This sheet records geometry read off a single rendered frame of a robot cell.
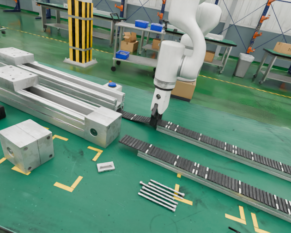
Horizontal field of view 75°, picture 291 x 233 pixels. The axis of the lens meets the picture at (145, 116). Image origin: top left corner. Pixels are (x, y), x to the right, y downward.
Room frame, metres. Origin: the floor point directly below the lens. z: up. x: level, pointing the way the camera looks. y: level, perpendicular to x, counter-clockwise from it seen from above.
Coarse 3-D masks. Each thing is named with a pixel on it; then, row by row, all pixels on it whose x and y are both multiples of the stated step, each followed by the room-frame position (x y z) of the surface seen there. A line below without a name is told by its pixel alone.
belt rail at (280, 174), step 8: (160, 128) 0.68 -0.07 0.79; (176, 136) 0.65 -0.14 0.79; (184, 136) 0.64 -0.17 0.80; (200, 144) 0.62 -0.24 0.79; (208, 144) 0.61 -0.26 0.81; (216, 152) 0.60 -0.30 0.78; (224, 152) 0.59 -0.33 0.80; (240, 160) 0.57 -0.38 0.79; (248, 160) 0.56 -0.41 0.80; (256, 168) 0.55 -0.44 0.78; (264, 168) 0.55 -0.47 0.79; (272, 168) 0.54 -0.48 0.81; (280, 176) 0.53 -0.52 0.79; (288, 176) 0.52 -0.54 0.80
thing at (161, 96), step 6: (156, 90) 0.66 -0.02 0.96; (162, 90) 0.66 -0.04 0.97; (168, 90) 0.67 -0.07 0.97; (156, 96) 0.66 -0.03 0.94; (162, 96) 0.65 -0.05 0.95; (168, 96) 0.69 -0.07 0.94; (156, 102) 0.65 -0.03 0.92; (162, 102) 0.65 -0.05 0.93; (168, 102) 0.72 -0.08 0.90; (162, 108) 0.65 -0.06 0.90
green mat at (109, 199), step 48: (144, 96) 1.00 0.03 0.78; (0, 144) 0.43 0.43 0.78; (96, 144) 0.51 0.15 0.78; (192, 144) 0.62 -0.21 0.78; (240, 144) 0.69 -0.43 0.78; (288, 144) 0.77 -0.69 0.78; (0, 192) 0.27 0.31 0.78; (48, 192) 0.30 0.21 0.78; (96, 192) 0.32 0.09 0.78; (192, 192) 0.39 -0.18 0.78; (288, 192) 0.46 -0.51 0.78
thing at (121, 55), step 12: (120, 24) 3.67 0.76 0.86; (132, 24) 4.09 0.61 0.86; (144, 24) 3.76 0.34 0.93; (156, 24) 3.82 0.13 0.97; (120, 36) 4.13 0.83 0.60; (120, 48) 4.13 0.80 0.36; (120, 60) 3.62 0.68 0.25; (132, 60) 3.72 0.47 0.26; (144, 60) 3.91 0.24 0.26; (156, 60) 4.10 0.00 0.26
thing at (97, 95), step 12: (0, 60) 0.92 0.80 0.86; (36, 72) 0.85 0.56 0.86; (48, 72) 0.91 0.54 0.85; (60, 72) 0.90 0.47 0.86; (48, 84) 0.82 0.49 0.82; (60, 84) 0.81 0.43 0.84; (72, 84) 0.79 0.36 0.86; (84, 84) 0.84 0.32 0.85; (96, 84) 0.84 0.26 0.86; (72, 96) 0.78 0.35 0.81; (84, 96) 0.76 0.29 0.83; (96, 96) 0.74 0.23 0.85; (108, 96) 0.74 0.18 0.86; (120, 96) 0.78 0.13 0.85; (108, 108) 0.73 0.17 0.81; (120, 108) 0.78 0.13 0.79
